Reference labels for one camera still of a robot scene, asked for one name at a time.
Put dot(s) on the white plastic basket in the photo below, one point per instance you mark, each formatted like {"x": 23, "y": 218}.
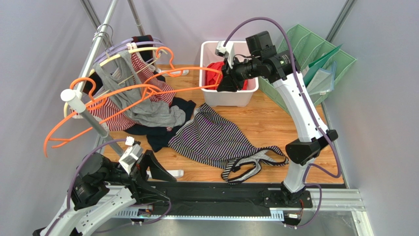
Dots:
{"x": 240, "y": 98}

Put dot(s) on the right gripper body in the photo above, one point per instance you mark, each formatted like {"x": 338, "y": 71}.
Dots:
{"x": 231, "y": 73}

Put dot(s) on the green file organizer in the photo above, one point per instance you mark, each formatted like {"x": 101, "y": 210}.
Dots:
{"x": 308, "y": 47}

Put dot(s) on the red tank top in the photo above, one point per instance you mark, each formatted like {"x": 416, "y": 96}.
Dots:
{"x": 210, "y": 77}

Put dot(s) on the black white striped top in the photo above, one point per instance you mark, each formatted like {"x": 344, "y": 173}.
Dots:
{"x": 213, "y": 140}

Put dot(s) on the red white striped top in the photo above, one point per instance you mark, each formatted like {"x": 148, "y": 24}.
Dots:
{"x": 110, "y": 66}

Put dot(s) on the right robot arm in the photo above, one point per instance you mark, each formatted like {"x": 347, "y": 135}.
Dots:
{"x": 283, "y": 73}

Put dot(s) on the green folder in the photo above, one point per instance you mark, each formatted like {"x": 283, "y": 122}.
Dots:
{"x": 313, "y": 67}

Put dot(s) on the dark navy garment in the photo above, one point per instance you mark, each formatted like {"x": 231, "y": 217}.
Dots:
{"x": 157, "y": 137}

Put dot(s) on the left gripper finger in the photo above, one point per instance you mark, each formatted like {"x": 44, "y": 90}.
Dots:
{"x": 146, "y": 194}
{"x": 157, "y": 171}

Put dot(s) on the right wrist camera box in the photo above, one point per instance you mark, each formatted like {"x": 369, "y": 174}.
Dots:
{"x": 225, "y": 49}

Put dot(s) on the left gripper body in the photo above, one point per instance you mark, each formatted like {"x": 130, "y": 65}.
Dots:
{"x": 139, "y": 167}

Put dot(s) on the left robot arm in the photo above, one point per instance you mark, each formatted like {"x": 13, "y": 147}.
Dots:
{"x": 103, "y": 188}

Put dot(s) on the metal clothes rack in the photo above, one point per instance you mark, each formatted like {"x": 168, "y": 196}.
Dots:
{"x": 72, "y": 96}

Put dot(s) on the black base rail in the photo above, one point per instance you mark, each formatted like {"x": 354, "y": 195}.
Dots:
{"x": 212, "y": 199}

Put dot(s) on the grey garment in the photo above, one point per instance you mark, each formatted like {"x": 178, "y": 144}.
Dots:
{"x": 151, "y": 112}

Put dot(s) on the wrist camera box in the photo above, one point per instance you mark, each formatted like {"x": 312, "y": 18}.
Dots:
{"x": 225, "y": 49}
{"x": 131, "y": 155}

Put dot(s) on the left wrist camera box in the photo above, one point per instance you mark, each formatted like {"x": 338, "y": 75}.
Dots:
{"x": 131, "y": 155}

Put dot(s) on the clear document pouch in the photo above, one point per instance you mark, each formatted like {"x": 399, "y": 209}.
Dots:
{"x": 320, "y": 82}

